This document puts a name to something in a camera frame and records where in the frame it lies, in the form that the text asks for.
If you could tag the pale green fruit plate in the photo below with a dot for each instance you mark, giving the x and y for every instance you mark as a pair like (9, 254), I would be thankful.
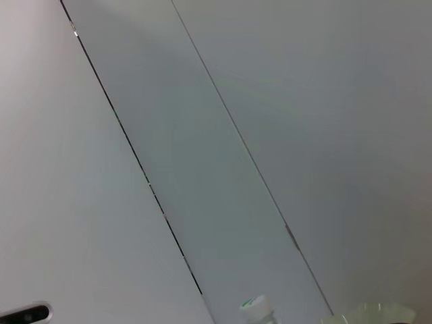
(371, 314)

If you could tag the clear green-label water bottle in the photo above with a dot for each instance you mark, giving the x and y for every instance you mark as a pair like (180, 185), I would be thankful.
(256, 308)

